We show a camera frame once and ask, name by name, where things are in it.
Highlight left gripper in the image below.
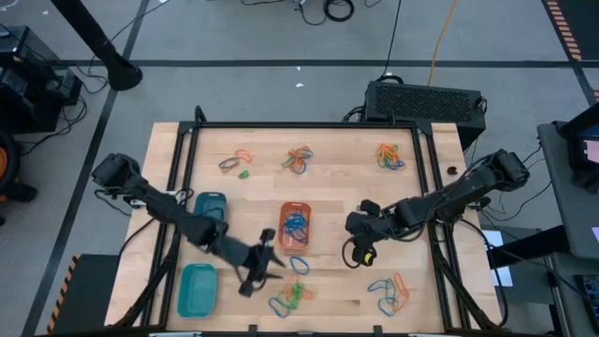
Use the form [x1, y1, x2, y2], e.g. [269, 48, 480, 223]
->
[218, 227, 288, 299]

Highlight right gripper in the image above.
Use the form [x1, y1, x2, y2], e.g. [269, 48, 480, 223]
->
[344, 199, 403, 269]

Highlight top-centre rubber band pile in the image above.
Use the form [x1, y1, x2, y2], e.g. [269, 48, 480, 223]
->
[282, 149, 314, 169]

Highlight orange plastic basket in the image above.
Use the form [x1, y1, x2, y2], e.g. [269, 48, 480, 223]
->
[278, 200, 314, 251]

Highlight bright teal plastic basket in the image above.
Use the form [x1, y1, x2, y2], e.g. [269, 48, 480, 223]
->
[176, 262, 218, 319]

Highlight dark teal plastic basket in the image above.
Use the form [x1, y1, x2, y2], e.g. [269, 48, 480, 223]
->
[191, 190, 229, 238]

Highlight black perforated computer case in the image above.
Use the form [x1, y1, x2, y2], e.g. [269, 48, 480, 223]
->
[363, 80, 488, 152]

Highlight black beam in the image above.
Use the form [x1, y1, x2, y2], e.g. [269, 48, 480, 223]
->
[486, 224, 570, 271]

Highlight black hazard-striped floor mat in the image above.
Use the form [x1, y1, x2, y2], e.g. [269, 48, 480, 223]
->
[542, 0, 599, 63]
[45, 253, 122, 336]

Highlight grey desk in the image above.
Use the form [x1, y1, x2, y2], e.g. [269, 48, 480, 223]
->
[536, 120, 599, 261]

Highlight black keyboard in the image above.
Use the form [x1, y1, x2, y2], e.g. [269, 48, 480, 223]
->
[574, 273, 599, 325]

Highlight black monitor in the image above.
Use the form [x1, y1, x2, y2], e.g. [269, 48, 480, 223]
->
[560, 102, 599, 194]

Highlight black pole stand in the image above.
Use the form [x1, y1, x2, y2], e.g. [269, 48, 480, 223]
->
[49, 0, 144, 93]

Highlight black orange wheeled machine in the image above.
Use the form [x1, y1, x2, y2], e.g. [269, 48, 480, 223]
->
[0, 128, 39, 229]

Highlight black equipment cart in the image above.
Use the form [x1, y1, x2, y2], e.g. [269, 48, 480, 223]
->
[0, 25, 85, 136]

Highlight thin black cable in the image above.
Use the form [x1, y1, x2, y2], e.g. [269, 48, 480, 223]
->
[376, 0, 403, 83]

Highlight yellow cable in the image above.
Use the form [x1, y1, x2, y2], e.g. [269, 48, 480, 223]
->
[426, 0, 459, 87]

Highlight coiled black cable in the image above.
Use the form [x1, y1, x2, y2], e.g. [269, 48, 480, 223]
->
[322, 0, 356, 23]

